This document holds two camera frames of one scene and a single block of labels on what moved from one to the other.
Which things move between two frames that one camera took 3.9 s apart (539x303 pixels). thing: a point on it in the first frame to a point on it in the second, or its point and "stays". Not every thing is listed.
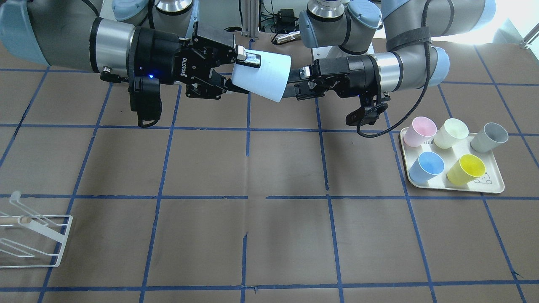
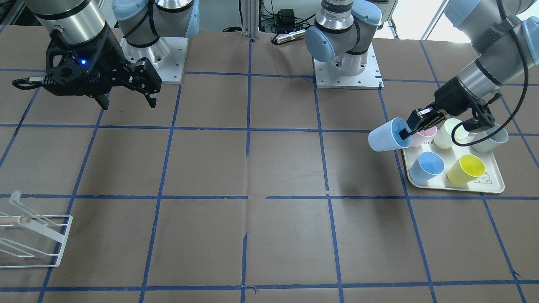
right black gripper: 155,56 to 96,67
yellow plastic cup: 469,167 stays
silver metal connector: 293,35 stays
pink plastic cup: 421,130 stays
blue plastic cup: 428,165 stays
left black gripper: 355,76 to 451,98
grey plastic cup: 492,135 stays
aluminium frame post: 250,18 stays
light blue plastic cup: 270,80 to 386,137
